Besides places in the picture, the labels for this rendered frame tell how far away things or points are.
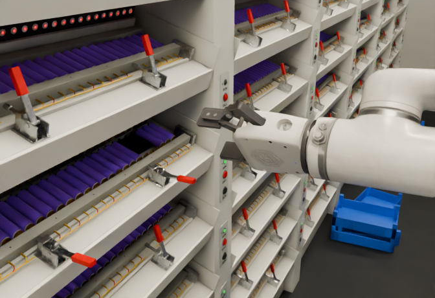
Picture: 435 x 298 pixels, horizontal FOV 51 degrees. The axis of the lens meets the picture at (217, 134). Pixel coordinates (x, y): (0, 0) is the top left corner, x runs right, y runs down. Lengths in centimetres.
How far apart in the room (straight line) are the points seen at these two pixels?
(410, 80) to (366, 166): 12
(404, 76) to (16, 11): 46
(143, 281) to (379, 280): 146
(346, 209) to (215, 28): 175
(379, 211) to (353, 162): 195
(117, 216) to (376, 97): 45
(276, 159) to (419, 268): 178
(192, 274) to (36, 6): 80
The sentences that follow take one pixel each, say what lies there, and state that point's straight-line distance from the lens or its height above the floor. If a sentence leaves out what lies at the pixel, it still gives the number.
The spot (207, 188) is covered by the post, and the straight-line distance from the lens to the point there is 106.
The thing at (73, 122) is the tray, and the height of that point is 113.
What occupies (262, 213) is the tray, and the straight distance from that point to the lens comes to 150.
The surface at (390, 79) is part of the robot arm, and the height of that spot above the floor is 120.
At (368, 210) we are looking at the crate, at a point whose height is 9.
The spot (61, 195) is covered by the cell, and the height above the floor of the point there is 98.
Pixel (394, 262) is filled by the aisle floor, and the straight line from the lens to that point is 236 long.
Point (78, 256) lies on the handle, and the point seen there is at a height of 96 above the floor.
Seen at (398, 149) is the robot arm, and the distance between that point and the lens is 57.
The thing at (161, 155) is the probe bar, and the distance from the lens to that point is 91.
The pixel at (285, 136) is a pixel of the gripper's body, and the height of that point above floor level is 112.
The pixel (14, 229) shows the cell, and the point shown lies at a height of 98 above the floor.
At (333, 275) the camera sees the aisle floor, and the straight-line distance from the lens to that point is 219.
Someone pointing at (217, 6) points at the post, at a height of 125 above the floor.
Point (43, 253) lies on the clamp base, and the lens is 70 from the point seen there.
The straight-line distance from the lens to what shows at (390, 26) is 367.
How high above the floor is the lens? 135
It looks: 22 degrees down
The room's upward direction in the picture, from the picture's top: straight up
